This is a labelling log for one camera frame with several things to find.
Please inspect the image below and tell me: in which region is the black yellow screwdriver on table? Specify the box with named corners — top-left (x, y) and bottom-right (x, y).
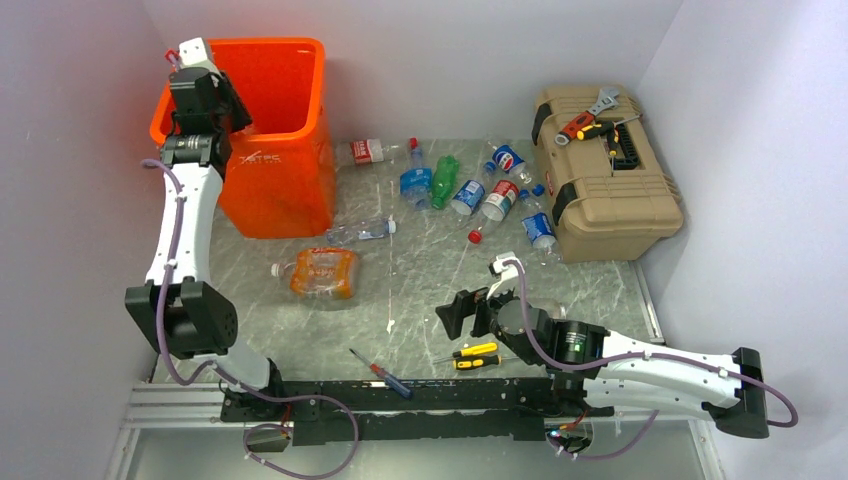
top-left (452, 355), bottom-right (516, 371)

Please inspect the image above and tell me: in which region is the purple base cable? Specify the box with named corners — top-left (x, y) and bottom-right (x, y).
top-left (242, 397), bottom-right (360, 480)

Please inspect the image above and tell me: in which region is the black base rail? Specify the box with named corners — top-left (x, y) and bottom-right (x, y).
top-left (220, 377), bottom-right (613, 446)

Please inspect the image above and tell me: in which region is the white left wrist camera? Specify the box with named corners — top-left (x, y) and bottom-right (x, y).
top-left (165, 37), bottom-right (219, 73)

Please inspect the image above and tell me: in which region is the clear bottle white cap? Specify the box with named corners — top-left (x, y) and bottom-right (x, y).
top-left (325, 217), bottom-right (397, 247)

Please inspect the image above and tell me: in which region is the red white label bottle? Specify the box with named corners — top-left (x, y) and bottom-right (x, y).
top-left (467, 180), bottom-right (519, 245)

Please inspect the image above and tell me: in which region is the yellow black screwdriver on toolbox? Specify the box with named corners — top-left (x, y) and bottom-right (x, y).
top-left (576, 114), bottom-right (642, 140)

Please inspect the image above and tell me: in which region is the silver adjustable wrench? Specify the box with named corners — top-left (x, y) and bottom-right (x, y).
top-left (586, 86), bottom-right (620, 117)

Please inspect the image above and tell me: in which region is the blue label clear bottle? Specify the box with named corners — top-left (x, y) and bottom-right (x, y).
top-left (450, 179), bottom-right (486, 216)

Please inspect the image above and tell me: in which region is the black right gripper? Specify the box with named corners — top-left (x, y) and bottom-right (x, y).
top-left (436, 276), bottom-right (515, 344)

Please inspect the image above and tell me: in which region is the green plastic bottle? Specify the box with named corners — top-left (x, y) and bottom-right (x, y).
top-left (431, 155), bottom-right (460, 210)

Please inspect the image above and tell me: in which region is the tan plastic toolbox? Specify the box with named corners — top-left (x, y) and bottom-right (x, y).
top-left (531, 85), bottom-right (684, 263)

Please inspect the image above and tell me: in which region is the red label clear bottle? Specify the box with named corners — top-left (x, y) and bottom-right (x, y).
top-left (335, 137), bottom-right (419, 167)

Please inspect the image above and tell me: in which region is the pepsi label bottle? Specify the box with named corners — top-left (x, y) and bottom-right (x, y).
top-left (485, 142), bottom-right (534, 187)

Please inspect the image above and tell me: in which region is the crushed orange label bottle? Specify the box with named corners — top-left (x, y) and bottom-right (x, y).
top-left (270, 247), bottom-right (360, 311)

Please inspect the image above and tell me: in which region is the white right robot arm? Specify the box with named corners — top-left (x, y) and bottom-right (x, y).
top-left (435, 289), bottom-right (769, 439)

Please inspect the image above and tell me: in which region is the clear jar silver lid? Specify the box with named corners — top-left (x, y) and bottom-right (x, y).
top-left (528, 297), bottom-right (567, 319)

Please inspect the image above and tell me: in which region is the orange plastic bin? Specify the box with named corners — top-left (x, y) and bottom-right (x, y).
top-left (150, 38), bottom-right (336, 239)

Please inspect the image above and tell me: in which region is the blue label crushed bottle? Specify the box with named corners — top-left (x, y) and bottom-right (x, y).
top-left (399, 146), bottom-right (433, 210)

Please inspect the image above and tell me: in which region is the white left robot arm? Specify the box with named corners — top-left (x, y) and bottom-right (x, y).
top-left (124, 66), bottom-right (288, 420)

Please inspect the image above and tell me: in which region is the red blue screwdriver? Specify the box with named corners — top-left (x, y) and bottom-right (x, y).
top-left (349, 348), bottom-right (413, 400)

